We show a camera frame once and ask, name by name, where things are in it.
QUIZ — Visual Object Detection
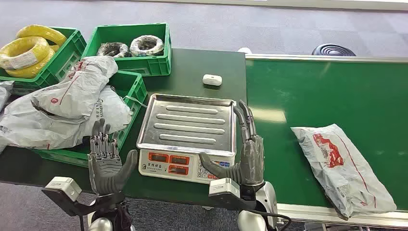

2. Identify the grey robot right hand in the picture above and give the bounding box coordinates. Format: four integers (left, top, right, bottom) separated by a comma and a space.
198, 100, 266, 187

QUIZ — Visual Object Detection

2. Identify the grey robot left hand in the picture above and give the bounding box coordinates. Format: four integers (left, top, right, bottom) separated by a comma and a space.
88, 118, 138, 196

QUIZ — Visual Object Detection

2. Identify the grey package with red print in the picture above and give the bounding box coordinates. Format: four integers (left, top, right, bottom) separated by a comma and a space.
291, 123, 397, 221

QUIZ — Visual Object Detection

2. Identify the green conveyor belt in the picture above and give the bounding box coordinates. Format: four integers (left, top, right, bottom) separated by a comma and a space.
244, 54, 408, 229

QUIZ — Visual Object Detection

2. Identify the grey mailer bag express print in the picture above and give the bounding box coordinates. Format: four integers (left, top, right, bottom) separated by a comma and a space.
0, 85, 133, 151

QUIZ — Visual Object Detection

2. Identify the electronic scale with steel tray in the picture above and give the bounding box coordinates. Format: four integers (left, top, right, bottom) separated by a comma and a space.
136, 93, 238, 185

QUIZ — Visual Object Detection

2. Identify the grey mailer bag red logo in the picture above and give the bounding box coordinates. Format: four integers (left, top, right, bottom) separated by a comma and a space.
31, 55, 119, 120

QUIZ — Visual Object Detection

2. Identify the green crate with packages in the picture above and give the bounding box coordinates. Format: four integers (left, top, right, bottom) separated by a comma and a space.
32, 70, 148, 168

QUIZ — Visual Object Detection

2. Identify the small white case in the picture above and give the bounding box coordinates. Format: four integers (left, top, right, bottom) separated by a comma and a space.
202, 74, 223, 87

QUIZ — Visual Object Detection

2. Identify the green crate with wrapped coils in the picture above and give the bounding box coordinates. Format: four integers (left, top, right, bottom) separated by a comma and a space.
82, 23, 172, 77

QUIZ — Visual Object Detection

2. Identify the green crate with yellow coils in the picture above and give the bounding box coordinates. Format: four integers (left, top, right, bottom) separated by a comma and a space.
0, 27, 87, 92

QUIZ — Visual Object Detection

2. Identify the plain grey mailer bag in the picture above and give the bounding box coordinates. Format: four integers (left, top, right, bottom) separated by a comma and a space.
0, 80, 15, 113

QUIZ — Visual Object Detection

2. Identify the black round ribbed stool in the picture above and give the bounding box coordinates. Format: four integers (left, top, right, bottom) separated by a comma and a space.
311, 43, 357, 57

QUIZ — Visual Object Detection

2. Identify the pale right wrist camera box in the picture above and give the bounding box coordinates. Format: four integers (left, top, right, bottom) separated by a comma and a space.
208, 178, 240, 197

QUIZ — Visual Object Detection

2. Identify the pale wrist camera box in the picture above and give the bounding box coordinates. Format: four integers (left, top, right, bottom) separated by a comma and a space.
45, 177, 83, 202
208, 178, 240, 197

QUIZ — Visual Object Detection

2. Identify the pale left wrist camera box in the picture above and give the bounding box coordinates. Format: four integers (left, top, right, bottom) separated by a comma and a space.
45, 177, 83, 202

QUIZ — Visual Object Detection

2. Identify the black right camera bracket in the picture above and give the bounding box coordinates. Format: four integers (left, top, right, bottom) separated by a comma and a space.
208, 191, 259, 212

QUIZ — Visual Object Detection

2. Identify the black camera bracket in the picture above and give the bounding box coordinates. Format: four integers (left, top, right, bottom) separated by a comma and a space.
208, 191, 259, 212
41, 188, 126, 218

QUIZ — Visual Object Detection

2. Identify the black left camera bracket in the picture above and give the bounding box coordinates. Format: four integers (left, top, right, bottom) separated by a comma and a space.
41, 188, 126, 218

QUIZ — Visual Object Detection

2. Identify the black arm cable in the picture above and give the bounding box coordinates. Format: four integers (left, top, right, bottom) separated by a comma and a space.
250, 208, 292, 231

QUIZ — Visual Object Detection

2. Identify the white plastic strap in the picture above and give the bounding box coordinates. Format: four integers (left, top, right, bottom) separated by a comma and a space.
122, 95, 149, 109

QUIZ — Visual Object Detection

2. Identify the dark wrapped wire coil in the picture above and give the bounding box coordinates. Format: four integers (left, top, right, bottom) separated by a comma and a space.
96, 42, 130, 59

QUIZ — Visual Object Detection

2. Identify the white wrapped wire coil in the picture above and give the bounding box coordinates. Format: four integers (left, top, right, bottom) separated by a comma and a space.
129, 35, 165, 57

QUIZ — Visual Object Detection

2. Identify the yellow wire coil with label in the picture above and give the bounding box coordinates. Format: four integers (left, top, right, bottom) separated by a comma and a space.
0, 37, 51, 71

